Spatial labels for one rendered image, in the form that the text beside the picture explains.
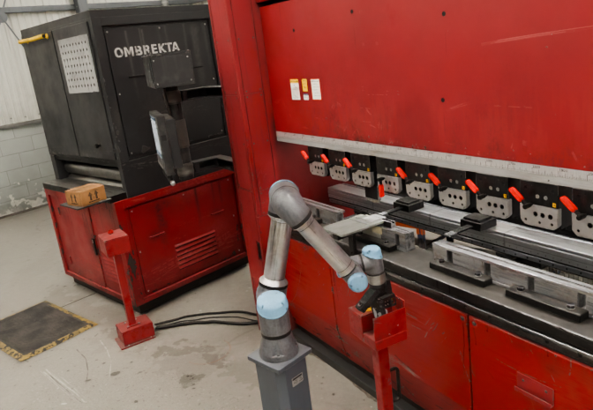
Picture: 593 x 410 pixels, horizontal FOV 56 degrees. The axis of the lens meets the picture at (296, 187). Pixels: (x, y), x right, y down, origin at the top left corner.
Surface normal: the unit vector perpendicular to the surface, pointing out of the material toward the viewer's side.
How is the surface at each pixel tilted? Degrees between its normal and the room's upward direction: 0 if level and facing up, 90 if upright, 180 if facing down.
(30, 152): 90
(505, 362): 90
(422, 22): 90
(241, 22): 90
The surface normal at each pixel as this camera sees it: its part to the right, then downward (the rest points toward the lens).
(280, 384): 0.02, 0.25
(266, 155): 0.53, 0.15
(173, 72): 0.33, 0.20
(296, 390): 0.71, 0.09
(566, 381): -0.84, 0.24
